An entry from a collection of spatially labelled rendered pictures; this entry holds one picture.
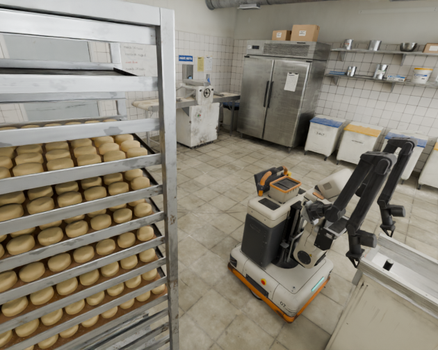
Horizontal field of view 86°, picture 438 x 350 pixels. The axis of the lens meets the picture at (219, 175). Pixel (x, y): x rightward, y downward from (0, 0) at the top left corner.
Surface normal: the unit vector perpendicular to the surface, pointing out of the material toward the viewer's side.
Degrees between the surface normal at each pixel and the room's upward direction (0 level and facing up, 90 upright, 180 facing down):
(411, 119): 90
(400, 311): 90
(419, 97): 90
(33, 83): 90
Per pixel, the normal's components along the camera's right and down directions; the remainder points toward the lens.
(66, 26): 0.56, 0.41
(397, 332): -0.74, 0.26
